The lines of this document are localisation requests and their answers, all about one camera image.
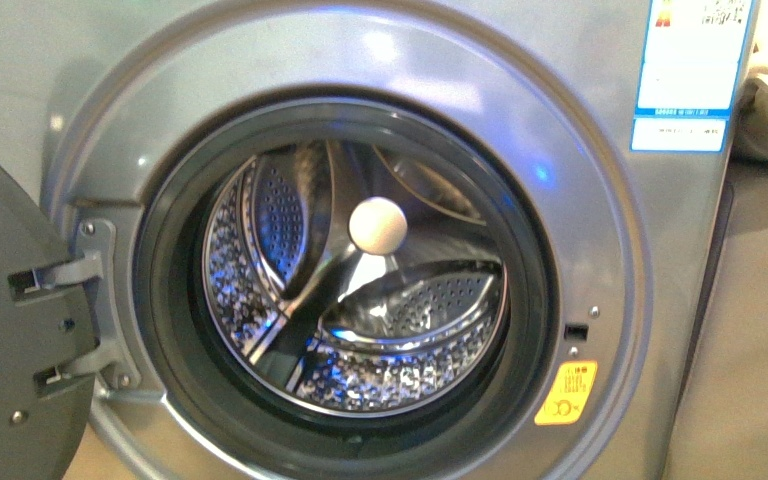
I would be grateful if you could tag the yellow warning sticker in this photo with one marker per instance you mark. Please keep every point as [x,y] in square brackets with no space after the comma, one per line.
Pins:
[569,393]

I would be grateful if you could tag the blue energy label sticker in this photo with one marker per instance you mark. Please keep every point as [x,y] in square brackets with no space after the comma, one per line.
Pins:
[692,57]

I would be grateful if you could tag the washing machine round door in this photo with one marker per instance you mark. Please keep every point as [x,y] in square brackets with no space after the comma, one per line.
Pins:
[42,419]

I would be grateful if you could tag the white ball in drum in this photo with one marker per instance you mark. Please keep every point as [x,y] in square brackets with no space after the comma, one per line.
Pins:
[377,226]

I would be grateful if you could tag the grey front-load washing machine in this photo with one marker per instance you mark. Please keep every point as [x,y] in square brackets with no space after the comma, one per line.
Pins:
[201,159]

